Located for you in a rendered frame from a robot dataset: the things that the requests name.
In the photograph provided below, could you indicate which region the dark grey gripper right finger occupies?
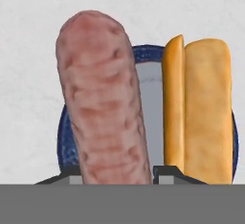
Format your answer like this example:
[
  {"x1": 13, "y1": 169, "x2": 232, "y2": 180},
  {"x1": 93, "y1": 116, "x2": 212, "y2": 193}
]
[{"x1": 152, "y1": 165, "x2": 209, "y2": 186}]

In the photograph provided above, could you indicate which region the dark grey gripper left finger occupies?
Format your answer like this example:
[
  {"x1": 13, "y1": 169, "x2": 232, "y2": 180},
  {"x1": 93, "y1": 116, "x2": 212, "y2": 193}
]
[{"x1": 34, "y1": 165, "x2": 84, "y2": 186}]

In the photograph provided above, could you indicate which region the pink sausage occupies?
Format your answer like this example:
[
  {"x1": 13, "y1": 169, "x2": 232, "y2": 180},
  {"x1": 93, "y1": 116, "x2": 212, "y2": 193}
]
[{"x1": 55, "y1": 10, "x2": 153, "y2": 186}]

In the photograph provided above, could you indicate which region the golden hot dog bun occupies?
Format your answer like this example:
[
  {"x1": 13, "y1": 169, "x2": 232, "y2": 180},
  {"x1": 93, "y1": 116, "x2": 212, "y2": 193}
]
[{"x1": 161, "y1": 34, "x2": 234, "y2": 185}]

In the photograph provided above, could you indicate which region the blue rimmed grey plate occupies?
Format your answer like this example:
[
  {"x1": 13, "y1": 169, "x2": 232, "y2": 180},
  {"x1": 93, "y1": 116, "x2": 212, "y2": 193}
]
[{"x1": 56, "y1": 44, "x2": 239, "y2": 184}]

